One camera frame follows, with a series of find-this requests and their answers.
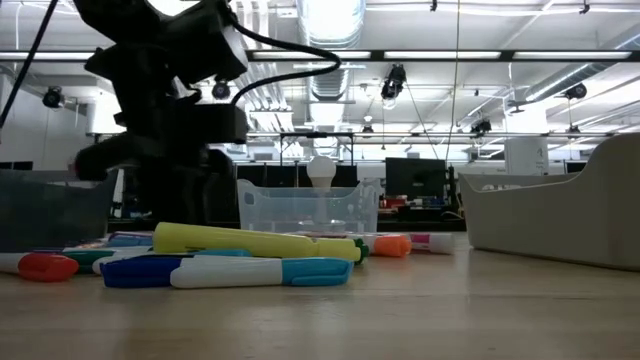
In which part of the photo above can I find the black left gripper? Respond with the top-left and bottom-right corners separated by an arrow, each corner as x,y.
74,44 -> 250,226

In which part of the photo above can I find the dark grey plastic bin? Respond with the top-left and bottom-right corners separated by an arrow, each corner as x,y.
0,168 -> 120,253

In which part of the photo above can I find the thin marker dark blue cap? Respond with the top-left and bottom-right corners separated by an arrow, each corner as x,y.
99,254 -> 197,290

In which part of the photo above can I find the thin marker green cap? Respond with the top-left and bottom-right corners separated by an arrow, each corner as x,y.
59,247 -> 154,275

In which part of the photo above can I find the yellow highlighter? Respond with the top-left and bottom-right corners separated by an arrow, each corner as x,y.
152,221 -> 362,263

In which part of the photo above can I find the thin marker light blue cap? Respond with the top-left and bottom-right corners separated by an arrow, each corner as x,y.
91,248 -> 253,277
169,256 -> 355,290

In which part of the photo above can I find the thin marker red cap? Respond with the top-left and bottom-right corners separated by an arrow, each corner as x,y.
0,252 -> 80,283

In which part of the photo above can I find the clear plastic bin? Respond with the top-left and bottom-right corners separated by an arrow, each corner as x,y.
236,178 -> 384,234

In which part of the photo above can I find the orange Expo marker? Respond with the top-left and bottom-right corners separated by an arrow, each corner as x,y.
367,233 -> 413,259

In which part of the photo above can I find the pink Expo marker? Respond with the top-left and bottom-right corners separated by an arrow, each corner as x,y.
407,231 -> 457,256

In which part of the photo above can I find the white light bulb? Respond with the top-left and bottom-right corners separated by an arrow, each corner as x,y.
306,155 -> 338,191

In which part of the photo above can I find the large black monitor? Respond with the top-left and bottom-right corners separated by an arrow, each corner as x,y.
384,157 -> 447,199

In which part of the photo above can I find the long ceiling light strip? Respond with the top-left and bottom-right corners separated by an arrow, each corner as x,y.
0,48 -> 640,63

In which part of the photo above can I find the white cylindrical column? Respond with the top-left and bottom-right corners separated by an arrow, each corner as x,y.
503,137 -> 550,176

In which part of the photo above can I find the pale grey plastic bin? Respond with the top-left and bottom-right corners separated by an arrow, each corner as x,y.
458,131 -> 640,273

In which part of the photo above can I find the grey slanted ceiling pipe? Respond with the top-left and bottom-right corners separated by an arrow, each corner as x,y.
524,24 -> 640,101

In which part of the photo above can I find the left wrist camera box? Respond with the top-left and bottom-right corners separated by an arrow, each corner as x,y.
189,22 -> 250,86

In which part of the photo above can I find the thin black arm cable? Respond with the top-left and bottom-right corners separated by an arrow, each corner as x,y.
0,0 -> 60,129

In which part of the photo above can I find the black left camera cable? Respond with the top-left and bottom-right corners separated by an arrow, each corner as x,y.
230,19 -> 343,107

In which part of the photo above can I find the silver ventilation duct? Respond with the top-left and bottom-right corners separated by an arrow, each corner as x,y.
294,0 -> 369,101

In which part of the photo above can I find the black aluminium table frame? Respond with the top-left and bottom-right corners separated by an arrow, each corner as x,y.
107,219 -> 469,233

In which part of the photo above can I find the thin hanging cable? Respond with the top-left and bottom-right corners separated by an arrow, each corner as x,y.
444,0 -> 462,164

